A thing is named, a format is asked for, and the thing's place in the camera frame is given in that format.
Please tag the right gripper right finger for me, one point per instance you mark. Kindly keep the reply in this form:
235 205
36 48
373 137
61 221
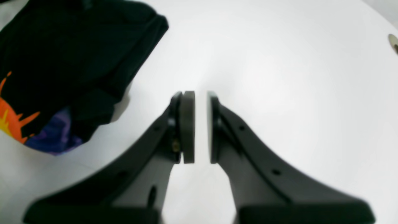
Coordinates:
268 190

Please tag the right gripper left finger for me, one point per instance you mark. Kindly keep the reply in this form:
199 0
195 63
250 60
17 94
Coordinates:
132 188

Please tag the black graphic t-shirt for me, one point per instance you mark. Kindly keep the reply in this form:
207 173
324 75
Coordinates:
66 64

